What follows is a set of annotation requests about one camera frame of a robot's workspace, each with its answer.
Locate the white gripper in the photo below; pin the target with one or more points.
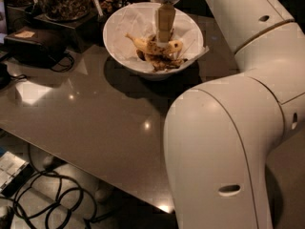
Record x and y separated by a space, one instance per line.
165 17

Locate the yellow spotted banana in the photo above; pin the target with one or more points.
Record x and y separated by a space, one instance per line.
149 46

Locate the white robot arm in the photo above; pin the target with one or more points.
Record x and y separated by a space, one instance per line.
218 134

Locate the brown banana peels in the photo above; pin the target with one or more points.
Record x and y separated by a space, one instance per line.
161 62

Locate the white bowl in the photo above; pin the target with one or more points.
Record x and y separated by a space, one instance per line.
127 48

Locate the white paper liner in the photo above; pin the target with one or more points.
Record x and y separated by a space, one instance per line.
127 35

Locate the dark metal stand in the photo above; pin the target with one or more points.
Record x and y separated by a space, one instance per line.
79 34

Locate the black box with label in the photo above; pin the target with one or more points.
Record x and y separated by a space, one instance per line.
38 48

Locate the black object left edge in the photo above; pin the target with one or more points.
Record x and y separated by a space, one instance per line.
6 77

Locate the white patterned floor box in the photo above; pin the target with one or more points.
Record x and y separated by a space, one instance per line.
14 172

